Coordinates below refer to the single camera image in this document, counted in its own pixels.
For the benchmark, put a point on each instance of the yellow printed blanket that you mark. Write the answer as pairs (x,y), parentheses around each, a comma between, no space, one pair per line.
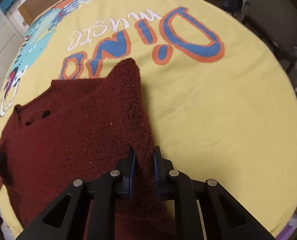
(213,105)

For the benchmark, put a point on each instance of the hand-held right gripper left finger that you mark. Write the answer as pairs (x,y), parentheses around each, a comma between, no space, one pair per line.
(131,170)

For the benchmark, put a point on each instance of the teal curtain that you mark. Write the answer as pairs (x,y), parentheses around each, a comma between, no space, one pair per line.
(9,0)

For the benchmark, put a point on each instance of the dark red towel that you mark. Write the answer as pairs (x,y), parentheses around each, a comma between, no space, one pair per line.
(76,130)

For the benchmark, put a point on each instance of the wooden headboard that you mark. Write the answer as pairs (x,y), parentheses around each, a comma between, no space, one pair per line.
(31,11)

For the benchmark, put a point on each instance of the white wardrobe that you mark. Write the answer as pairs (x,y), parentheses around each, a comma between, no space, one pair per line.
(1,37)

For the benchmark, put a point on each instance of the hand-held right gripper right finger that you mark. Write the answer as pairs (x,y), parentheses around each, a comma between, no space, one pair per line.
(156,172)

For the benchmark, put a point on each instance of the grey chair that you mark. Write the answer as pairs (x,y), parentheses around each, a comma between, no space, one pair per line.
(271,12)

